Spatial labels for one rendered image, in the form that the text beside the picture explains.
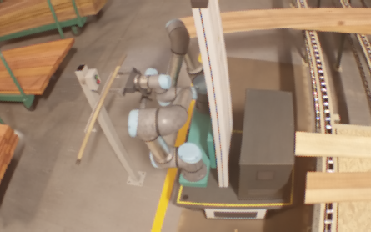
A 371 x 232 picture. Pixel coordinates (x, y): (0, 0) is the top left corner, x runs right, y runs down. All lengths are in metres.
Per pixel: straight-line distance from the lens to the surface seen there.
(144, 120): 1.35
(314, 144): 1.80
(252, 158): 1.73
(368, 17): 3.25
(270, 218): 2.47
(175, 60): 1.82
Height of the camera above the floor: 2.33
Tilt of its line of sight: 50 degrees down
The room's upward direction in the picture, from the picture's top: 14 degrees counter-clockwise
